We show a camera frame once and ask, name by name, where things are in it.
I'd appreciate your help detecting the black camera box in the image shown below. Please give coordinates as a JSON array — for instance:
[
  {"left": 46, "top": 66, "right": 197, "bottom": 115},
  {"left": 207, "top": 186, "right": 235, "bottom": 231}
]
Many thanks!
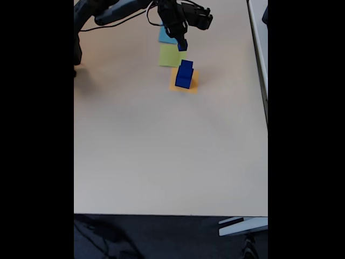
[{"left": 182, "top": 2, "right": 214, "bottom": 30}]

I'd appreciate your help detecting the blue paper square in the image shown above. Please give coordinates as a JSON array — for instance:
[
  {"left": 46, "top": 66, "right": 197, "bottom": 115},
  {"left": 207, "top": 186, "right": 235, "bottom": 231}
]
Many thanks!
[{"left": 158, "top": 25, "right": 179, "bottom": 45}]

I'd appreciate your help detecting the orange paper square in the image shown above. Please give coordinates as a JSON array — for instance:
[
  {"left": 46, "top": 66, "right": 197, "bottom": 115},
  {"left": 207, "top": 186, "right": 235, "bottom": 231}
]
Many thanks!
[{"left": 169, "top": 67, "right": 201, "bottom": 95}]

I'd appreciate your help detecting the white neighbouring table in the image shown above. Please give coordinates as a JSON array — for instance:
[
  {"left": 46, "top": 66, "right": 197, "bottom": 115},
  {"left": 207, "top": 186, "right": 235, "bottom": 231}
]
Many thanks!
[{"left": 246, "top": 0, "right": 268, "bottom": 127}]

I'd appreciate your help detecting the white table foot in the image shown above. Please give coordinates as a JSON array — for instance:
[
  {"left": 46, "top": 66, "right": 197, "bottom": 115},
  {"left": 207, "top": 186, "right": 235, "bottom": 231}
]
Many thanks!
[{"left": 218, "top": 216, "right": 268, "bottom": 237}]

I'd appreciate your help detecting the medium blue cube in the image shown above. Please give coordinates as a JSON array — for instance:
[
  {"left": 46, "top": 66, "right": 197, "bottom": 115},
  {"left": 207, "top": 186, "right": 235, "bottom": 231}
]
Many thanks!
[{"left": 177, "top": 59, "right": 194, "bottom": 79}]

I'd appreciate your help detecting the large blue cube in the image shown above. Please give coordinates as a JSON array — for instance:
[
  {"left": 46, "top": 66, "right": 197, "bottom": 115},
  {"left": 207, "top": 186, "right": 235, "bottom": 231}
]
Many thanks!
[{"left": 175, "top": 67, "right": 195, "bottom": 90}]

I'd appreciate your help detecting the green paper square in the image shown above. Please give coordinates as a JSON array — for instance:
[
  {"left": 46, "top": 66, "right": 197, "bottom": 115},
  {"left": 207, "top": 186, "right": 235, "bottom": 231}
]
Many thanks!
[{"left": 157, "top": 43, "right": 188, "bottom": 68}]

